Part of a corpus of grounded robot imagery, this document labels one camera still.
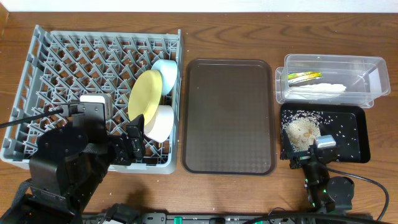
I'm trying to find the pink bowl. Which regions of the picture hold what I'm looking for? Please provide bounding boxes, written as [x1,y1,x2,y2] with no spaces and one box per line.
[144,105,174,142]

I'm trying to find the yellow plate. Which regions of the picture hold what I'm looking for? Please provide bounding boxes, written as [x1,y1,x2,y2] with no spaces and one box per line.
[127,70,162,125]

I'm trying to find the white napkin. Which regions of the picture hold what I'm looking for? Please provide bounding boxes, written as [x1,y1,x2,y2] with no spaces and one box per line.
[284,83,346,100]

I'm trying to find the green snack wrapper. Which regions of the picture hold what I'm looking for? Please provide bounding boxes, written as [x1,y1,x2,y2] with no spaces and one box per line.
[288,72,323,86]

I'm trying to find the light blue bowl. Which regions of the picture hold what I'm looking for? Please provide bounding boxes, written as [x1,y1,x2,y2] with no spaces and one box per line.
[152,59,178,96]

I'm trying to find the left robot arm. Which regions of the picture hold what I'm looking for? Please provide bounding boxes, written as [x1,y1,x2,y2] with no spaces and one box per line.
[1,102,145,223]

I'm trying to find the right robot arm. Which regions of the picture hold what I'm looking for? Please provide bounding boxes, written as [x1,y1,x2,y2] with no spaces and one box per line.
[280,129,354,214]

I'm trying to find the black waste tray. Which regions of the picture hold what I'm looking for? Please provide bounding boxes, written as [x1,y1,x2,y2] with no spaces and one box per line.
[280,103,371,163]

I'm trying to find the rice and nut scraps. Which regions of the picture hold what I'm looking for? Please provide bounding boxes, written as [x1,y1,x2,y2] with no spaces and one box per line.
[281,109,358,156]

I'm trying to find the clear plastic bin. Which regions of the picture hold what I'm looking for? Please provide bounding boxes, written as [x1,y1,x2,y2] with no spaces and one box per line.
[275,54,391,108]

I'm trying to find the dark brown serving tray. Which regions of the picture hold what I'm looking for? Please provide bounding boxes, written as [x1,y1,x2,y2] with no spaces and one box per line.
[182,59,277,176]

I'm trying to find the grey plastic dish rack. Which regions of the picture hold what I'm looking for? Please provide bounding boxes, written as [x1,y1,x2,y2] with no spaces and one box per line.
[1,25,184,174]

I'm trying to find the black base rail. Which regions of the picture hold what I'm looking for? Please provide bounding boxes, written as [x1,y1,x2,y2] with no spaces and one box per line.
[81,203,377,224]

